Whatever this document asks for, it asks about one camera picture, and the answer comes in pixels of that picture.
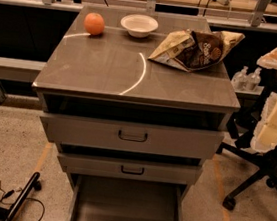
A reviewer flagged white bowl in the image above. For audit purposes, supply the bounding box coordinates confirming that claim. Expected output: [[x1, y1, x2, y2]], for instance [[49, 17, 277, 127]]
[[120, 14, 158, 38]]

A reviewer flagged right clear plastic bottle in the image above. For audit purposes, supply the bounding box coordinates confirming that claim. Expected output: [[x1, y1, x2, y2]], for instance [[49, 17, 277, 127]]
[[245, 68, 261, 91]]

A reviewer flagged black floor stand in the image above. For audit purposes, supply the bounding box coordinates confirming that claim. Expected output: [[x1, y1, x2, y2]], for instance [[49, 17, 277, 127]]
[[0, 167, 44, 221]]

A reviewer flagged upper grey drawer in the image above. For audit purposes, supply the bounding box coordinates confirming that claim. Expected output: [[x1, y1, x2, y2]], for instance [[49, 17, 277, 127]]
[[41, 113, 224, 159]]

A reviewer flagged brown chip bag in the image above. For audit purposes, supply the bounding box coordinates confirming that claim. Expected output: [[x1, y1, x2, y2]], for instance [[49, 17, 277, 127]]
[[149, 29, 244, 72]]

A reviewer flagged grey drawer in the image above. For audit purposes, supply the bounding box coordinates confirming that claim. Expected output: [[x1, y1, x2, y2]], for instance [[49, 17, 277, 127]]
[[58, 153, 203, 185], [41, 113, 224, 159]]

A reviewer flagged orange fruit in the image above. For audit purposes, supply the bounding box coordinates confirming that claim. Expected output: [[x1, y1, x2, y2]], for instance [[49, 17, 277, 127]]
[[84, 13, 105, 36]]

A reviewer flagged bottom open drawer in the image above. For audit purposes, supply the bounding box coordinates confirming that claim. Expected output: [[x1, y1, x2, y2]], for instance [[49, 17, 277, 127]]
[[67, 175, 185, 221]]

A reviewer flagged grey side bench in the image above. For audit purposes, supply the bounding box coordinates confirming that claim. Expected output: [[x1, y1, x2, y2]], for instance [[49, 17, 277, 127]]
[[0, 57, 45, 82]]

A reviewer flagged middle grey drawer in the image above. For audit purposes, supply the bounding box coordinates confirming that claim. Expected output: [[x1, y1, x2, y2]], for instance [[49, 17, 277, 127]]
[[58, 153, 203, 185]]

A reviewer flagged black floor cable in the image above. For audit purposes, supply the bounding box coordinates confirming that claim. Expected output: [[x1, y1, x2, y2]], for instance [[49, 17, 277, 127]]
[[0, 180, 49, 221]]

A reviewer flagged grey metal drawer cabinet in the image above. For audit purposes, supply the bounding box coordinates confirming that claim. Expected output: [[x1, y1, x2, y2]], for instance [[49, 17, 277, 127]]
[[15, 0, 252, 221]]

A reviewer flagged black office chair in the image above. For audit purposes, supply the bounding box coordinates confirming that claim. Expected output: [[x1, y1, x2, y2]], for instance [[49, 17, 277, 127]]
[[209, 0, 277, 217]]

